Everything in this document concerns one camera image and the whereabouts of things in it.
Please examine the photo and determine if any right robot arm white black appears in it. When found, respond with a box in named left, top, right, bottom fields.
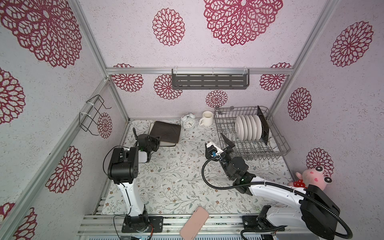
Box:
left=202, top=137, right=353, bottom=240

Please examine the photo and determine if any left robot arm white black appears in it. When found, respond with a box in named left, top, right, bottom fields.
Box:
left=105, top=129, right=161, bottom=233

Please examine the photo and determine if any white ceramic mug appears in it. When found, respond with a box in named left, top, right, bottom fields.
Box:
left=199, top=111, right=214, bottom=127

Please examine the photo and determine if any black square plate glossy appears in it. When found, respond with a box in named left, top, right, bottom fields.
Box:
left=257, top=106, right=270, bottom=146

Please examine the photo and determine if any white twin bell alarm clock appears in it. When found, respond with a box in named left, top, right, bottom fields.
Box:
left=181, top=113, right=196, bottom=130

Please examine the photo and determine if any pink phone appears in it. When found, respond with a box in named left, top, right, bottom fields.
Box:
left=180, top=207, right=209, bottom=240

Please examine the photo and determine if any pink pig plush toy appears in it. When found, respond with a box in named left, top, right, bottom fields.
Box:
left=288, top=166, right=333, bottom=191

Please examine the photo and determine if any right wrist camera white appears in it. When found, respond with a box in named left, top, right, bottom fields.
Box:
left=205, top=142, right=224, bottom=159

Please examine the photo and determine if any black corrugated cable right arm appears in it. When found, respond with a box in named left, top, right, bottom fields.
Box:
left=200, top=155, right=354, bottom=240

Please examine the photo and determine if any grey wire dish rack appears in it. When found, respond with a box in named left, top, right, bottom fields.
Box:
left=214, top=106, right=291, bottom=158

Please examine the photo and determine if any black wire wall holder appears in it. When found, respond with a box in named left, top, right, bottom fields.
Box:
left=78, top=95, right=111, bottom=136

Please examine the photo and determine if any grey wall shelf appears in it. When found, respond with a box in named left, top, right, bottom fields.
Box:
left=171, top=69, right=250, bottom=90

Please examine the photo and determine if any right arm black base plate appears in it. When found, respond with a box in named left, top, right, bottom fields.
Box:
left=242, top=215, right=287, bottom=233

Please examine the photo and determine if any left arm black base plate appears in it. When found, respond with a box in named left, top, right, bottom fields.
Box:
left=122, top=216, right=164, bottom=234

